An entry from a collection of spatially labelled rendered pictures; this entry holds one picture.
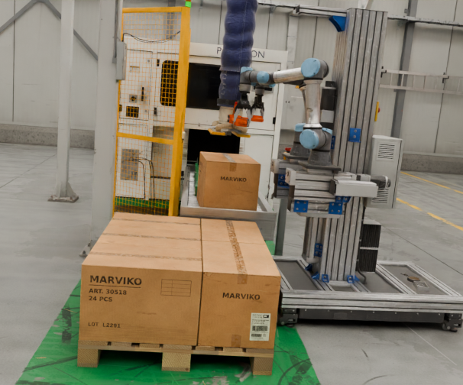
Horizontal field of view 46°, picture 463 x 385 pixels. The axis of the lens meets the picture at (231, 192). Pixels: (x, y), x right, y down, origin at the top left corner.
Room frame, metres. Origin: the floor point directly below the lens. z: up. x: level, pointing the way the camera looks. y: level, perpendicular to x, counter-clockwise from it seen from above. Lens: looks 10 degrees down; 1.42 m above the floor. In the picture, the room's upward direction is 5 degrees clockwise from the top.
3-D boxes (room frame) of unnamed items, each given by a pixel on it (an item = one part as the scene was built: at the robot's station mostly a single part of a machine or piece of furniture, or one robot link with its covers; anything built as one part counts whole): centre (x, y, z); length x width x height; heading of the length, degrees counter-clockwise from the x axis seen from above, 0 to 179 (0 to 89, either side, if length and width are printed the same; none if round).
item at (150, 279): (3.22, 0.26, 0.34); 1.20 x 1.00 x 0.40; 5
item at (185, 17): (4.85, 0.81, 1.05); 0.87 x 0.10 x 2.10; 57
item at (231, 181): (4.25, 0.04, 0.75); 0.60 x 0.40 x 0.40; 9
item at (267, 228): (3.90, 0.01, 0.48); 0.70 x 0.03 x 0.15; 95
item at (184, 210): (3.91, 0.01, 0.58); 0.70 x 0.03 x 0.06; 95
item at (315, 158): (3.48, -0.54, 1.09); 0.15 x 0.15 x 0.10
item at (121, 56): (4.57, 0.98, 1.62); 0.20 x 0.05 x 0.30; 5
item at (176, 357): (3.22, 0.26, 0.07); 1.20 x 1.00 x 0.14; 5
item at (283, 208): (4.52, -0.44, 0.50); 0.07 x 0.07 x 1.00; 5
